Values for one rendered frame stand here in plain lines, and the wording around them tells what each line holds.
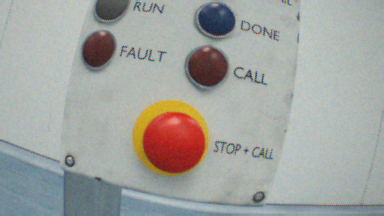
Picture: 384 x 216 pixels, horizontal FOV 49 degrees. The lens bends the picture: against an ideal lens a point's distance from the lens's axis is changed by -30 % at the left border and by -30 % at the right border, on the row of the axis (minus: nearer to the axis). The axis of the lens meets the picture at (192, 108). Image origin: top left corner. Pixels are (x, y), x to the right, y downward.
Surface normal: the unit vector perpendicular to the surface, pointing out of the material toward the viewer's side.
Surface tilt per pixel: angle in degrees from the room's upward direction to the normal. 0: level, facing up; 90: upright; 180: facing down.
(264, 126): 90
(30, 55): 90
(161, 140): 90
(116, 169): 90
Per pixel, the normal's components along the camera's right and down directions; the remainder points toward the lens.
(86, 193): 0.15, 0.08
